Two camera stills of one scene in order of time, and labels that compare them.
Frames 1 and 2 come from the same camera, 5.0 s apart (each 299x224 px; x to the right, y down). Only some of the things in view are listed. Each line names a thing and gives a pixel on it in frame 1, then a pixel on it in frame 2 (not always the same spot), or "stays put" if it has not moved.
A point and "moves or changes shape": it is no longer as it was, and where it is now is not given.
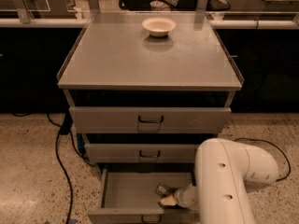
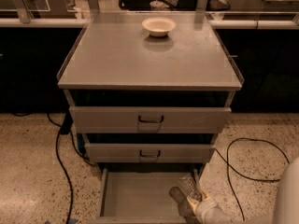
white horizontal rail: (67, 22) stays put
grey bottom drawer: (127, 196) stays put
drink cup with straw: (157, 5) stays put
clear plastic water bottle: (163, 189) moves or changes shape
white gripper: (184, 196) → (209, 209)
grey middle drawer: (141, 153) stays put
